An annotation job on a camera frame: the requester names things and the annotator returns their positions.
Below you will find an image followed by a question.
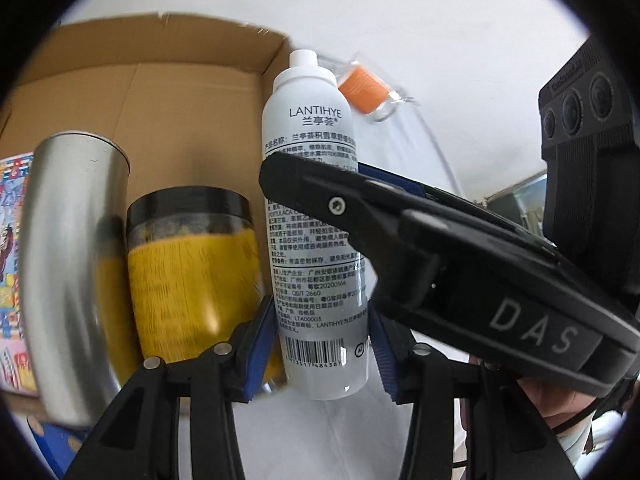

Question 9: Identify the shallow cardboard tray box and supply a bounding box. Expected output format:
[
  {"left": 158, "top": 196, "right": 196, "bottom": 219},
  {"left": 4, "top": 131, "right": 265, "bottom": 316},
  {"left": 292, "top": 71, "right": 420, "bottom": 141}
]
[{"left": 1, "top": 15, "right": 288, "bottom": 279}]

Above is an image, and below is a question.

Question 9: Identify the colourful board game box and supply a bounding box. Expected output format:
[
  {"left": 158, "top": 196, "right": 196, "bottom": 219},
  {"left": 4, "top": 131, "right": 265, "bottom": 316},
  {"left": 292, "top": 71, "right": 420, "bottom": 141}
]
[{"left": 0, "top": 153, "right": 37, "bottom": 396}]

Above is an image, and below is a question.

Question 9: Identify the person's hand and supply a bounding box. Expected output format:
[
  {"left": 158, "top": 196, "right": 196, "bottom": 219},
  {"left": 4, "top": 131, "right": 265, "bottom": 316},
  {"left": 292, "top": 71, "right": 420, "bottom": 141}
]
[{"left": 518, "top": 378, "right": 596, "bottom": 428}]

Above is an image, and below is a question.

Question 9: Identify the yellow label glass jar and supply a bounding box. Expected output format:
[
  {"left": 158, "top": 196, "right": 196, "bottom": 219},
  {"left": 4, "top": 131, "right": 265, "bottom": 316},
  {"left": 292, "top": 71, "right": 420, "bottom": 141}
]
[{"left": 126, "top": 185, "right": 265, "bottom": 363}]

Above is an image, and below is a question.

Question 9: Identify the orange label clear jar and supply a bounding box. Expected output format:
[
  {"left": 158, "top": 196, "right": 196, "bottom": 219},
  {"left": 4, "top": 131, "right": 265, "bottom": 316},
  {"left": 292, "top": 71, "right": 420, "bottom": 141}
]
[{"left": 337, "top": 60, "right": 413, "bottom": 122}]

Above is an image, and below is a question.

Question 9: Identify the white spray bottle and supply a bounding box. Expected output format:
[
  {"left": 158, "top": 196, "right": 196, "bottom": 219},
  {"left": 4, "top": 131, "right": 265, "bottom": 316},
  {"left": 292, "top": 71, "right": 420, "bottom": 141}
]
[{"left": 262, "top": 49, "right": 369, "bottom": 401}]

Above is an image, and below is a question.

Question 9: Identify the silver metal tin can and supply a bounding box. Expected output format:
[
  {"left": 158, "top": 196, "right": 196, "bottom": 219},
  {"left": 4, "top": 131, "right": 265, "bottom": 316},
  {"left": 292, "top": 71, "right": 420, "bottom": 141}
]
[{"left": 20, "top": 131, "right": 141, "bottom": 428}]

